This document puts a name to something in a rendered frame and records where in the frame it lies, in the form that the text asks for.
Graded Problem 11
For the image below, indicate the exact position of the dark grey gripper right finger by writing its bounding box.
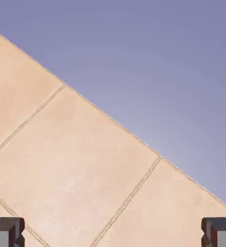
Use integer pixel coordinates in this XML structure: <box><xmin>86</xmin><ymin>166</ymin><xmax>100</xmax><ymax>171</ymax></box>
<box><xmin>201</xmin><ymin>217</ymin><xmax>226</xmax><ymax>247</ymax></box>

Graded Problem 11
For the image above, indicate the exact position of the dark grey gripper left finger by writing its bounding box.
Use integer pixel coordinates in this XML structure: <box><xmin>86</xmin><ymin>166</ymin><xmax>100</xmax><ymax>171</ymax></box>
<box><xmin>0</xmin><ymin>216</ymin><xmax>26</xmax><ymax>247</ymax></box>

